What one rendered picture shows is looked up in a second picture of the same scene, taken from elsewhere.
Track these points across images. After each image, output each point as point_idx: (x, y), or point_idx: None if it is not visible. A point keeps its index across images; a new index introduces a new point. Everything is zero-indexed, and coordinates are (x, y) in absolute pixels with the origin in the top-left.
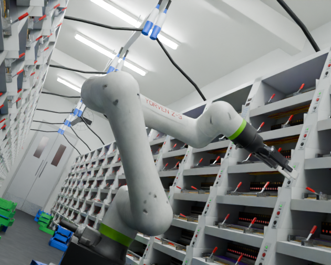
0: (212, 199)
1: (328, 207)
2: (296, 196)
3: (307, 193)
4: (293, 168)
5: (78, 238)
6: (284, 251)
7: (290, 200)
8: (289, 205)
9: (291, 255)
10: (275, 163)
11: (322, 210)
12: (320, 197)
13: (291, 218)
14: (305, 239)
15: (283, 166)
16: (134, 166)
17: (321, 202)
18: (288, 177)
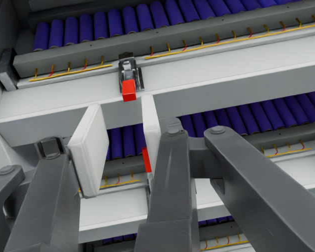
0: None
1: (194, 102)
2: None
3: None
4: None
5: None
6: (94, 237)
7: None
8: (3, 141)
9: (127, 234)
10: (71, 189)
11: (169, 114)
12: (139, 80)
13: (26, 160)
14: (104, 173)
15: (194, 181)
16: None
17: (163, 96)
18: (107, 144)
